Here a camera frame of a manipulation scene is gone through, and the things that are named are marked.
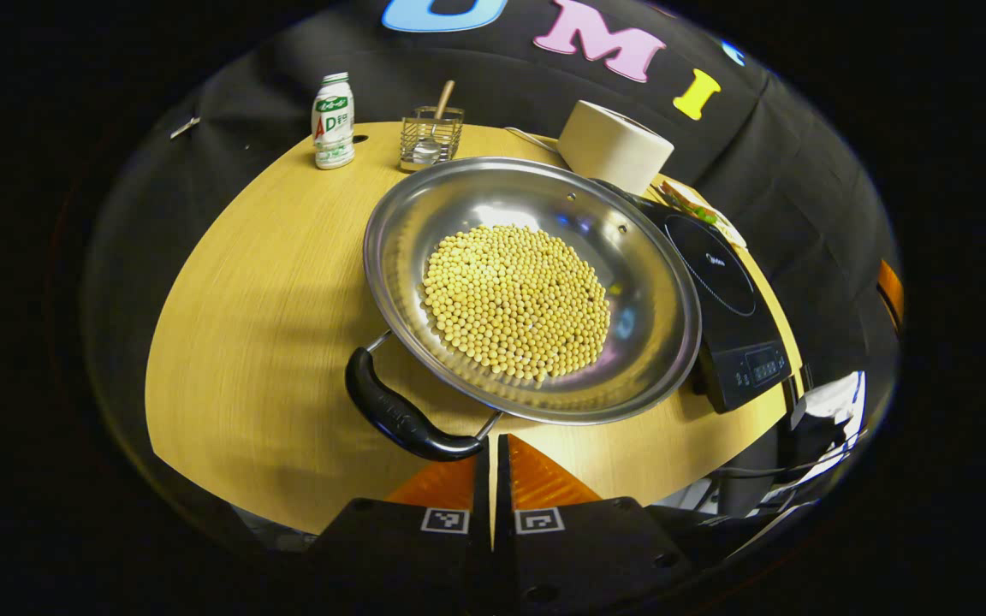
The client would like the steel pot with black handle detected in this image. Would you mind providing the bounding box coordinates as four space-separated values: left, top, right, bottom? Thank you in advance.
344 156 704 463

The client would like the white toaster cable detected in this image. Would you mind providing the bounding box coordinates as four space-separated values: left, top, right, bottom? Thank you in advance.
506 127 562 156

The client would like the heap of soybeans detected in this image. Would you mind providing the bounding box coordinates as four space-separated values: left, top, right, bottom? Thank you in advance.
420 224 613 383

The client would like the black induction cooktop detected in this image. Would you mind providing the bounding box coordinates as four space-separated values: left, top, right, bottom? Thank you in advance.
596 178 793 415

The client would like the metal wire basket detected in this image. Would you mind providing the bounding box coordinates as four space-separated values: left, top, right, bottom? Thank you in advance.
399 105 466 174

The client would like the white toaster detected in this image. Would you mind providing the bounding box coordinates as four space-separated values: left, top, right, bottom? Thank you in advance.
556 100 675 196

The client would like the wooden spoon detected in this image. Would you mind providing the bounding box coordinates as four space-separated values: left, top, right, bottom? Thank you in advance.
425 80 456 146

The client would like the white green-label drink bottle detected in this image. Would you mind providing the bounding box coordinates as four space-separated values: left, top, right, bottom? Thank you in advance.
311 72 356 170

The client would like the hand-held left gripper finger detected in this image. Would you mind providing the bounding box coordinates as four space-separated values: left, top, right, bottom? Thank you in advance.
495 433 704 613
300 447 494 613

